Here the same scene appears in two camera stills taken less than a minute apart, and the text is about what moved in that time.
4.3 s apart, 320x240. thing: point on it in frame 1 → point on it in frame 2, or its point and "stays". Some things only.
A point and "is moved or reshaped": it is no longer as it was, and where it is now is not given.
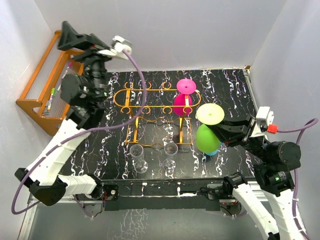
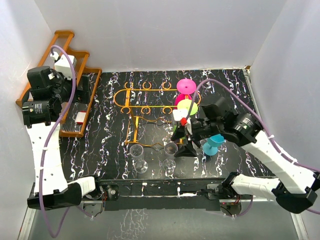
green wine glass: x=208 y=114 is moved or reshaped
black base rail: x=157 y=194 stays
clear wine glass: x=137 y=153 stays
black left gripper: x=70 y=39 → x=83 y=95
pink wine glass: x=184 y=87 stays
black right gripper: x=231 y=132 → x=187 y=150
